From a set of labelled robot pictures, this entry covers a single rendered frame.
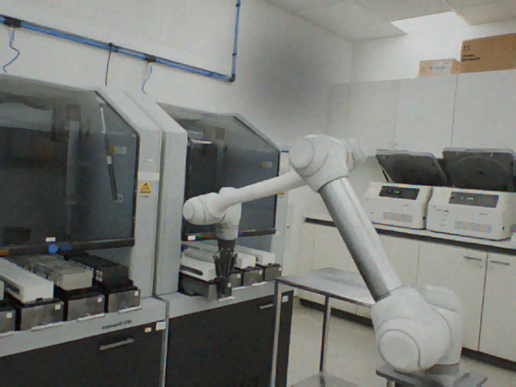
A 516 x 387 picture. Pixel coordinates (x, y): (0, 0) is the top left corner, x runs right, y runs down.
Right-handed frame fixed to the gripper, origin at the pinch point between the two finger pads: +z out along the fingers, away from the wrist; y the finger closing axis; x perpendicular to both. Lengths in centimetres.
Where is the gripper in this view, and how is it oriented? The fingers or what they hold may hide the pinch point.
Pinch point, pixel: (223, 285)
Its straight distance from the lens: 202.2
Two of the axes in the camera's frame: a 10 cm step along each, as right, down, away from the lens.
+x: 7.4, 0.9, -6.7
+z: -0.7, 10.0, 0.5
